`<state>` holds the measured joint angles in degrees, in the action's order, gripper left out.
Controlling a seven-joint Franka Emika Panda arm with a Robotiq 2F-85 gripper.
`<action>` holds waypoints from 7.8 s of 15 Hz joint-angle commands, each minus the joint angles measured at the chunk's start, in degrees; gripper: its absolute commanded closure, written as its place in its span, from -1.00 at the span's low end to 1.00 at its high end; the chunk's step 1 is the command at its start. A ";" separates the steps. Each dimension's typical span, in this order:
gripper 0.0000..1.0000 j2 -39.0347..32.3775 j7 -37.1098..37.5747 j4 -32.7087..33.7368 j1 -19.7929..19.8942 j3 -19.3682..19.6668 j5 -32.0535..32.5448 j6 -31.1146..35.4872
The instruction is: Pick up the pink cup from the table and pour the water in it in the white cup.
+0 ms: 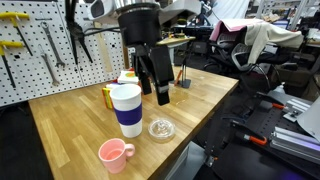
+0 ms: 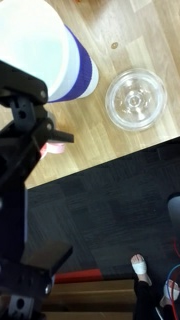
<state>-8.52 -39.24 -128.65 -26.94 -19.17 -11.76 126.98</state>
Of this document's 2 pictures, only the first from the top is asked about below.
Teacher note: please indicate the pink cloth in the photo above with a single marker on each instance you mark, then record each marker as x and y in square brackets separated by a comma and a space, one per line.
[230, 25]

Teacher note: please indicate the silver table bracket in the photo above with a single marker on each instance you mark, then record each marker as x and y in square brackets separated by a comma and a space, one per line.
[210, 161]

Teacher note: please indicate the white sheet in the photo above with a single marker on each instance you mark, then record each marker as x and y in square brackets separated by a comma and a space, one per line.
[311, 123]

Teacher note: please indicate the beige jacket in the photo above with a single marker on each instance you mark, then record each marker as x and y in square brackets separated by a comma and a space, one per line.
[266, 36]

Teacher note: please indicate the white plastic bottle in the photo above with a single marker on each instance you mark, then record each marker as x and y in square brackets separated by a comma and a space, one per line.
[280, 90]

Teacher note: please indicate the small orange white item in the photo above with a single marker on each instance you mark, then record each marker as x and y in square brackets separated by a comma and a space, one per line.
[179, 76]

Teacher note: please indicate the brown cardboard box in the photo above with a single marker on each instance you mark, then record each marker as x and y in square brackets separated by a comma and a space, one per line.
[295, 75]

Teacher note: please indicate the long steel wrench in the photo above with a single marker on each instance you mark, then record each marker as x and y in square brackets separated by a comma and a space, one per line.
[53, 46]

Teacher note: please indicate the laptop with blue screen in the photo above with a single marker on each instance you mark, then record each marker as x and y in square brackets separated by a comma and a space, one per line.
[281, 24]

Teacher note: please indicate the white flat card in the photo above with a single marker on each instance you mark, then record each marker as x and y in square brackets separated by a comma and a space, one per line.
[113, 86]

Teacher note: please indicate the orange box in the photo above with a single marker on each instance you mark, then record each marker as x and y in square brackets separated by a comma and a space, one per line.
[107, 98]

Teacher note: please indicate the white cup with blue band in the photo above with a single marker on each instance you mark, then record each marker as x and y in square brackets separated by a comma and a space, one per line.
[128, 116]

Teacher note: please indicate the black pliers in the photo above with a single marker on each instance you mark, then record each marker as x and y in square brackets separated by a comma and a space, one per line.
[75, 33]

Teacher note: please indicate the white pegboard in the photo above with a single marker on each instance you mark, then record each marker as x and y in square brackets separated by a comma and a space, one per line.
[26, 76]

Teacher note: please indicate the short steel wrench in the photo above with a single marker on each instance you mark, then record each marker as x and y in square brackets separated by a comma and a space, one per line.
[50, 68]

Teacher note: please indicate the clear glass ashtray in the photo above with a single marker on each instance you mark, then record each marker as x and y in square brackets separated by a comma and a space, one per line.
[162, 129]

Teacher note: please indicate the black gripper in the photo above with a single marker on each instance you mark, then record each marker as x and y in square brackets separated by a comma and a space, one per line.
[140, 23]

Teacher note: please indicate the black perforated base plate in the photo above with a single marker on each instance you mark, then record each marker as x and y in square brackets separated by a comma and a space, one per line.
[243, 163]

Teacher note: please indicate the black mesh office chair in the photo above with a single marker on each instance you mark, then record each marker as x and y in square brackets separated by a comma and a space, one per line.
[240, 55]

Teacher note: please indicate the aluminium extrusion rail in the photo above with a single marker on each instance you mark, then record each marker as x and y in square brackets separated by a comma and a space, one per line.
[298, 106]
[293, 143]

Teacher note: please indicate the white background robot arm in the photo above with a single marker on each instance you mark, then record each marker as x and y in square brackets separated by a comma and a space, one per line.
[204, 10]

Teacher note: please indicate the metal shelving unit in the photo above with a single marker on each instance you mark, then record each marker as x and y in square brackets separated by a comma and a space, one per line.
[300, 6]

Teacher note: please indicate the white curtain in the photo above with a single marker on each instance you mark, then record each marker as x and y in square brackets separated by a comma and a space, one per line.
[230, 8]

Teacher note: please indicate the small wooden background table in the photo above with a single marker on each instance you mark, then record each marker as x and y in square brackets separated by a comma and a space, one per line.
[175, 41]

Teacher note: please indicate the white card box with circle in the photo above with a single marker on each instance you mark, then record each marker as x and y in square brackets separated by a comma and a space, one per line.
[128, 77]

